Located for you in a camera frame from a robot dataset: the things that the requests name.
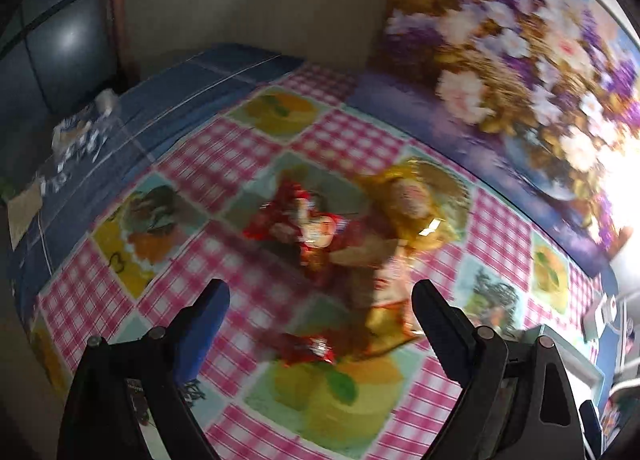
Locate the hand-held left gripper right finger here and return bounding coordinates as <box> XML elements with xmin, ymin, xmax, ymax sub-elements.
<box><xmin>411</xmin><ymin>279</ymin><xmax>588</xmax><ymax>460</ymax></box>

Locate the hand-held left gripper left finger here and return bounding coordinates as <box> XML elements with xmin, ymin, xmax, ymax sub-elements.
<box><xmin>57</xmin><ymin>278</ymin><xmax>232</xmax><ymax>460</ymax></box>

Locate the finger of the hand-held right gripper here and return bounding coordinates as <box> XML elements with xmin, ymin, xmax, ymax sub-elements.
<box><xmin>579</xmin><ymin>400</ymin><xmax>602</xmax><ymax>451</ymax></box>

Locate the white tray with teal rim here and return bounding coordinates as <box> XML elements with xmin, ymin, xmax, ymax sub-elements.
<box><xmin>520</xmin><ymin>322</ymin><xmax>608</xmax><ymax>401</ymax></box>

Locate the orange snack packet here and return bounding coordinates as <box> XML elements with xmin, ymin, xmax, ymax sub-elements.
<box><xmin>330</xmin><ymin>235</ymin><xmax>426</xmax><ymax>356</ymax></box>

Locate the orange red candy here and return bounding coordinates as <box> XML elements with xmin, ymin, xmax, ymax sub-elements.
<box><xmin>277</xmin><ymin>332</ymin><xmax>336</xmax><ymax>367</ymax></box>

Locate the yellow pastry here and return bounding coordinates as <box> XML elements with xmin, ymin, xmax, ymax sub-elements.
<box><xmin>360</xmin><ymin>160</ymin><xmax>473</xmax><ymax>251</ymax></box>

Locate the red candy wrapper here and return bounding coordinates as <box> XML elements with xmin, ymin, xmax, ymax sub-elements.
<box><xmin>242</xmin><ymin>180</ymin><xmax>306</xmax><ymax>242</ymax></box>

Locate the red candy with face print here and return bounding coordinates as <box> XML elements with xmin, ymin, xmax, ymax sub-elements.
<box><xmin>295</xmin><ymin>200</ymin><xmax>351</xmax><ymax>255</ymax></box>

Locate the white power adapter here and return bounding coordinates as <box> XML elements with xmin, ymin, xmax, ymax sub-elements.
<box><xmin>582</xmin><ymin>292</ymin><xmax>623</xmax><ymax>341</ymax></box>

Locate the pink checkered tablecloth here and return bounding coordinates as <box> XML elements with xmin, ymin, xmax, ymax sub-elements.
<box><xmin>30</xmin><ymin>62</ymin><xmax>608</xmax><ymax>460</ymax></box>

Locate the beige paper piece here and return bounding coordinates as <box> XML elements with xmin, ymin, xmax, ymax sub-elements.
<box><xmin>7</xmin><ymin>180</ymin><xmax>45</xmax><ymax>247</ymax></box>

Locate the crumpled silver wrapper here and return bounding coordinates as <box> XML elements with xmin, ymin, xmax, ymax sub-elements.
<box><xmin>40</xmin><ymin>89</ymin><xmax>121</xmax><ymax>193</ymax></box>

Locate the blue plaid cloth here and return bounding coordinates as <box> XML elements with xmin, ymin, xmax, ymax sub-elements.
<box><xmin>7</xmin><ymin>42</ymin><xmax>306</xmax><ymax>321</ymax></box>

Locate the floral painting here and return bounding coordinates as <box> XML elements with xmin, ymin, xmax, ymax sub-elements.
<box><xmin>345</xmin><ymin>0</ymin><xmax>640</xmax><ymax>276</ymax></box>

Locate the dark grey appliance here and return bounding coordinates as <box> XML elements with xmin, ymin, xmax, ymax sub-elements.
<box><xmin>0</xmin><ymin>0</ymin><xmax>118</xmax><ymax>116</ymax></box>

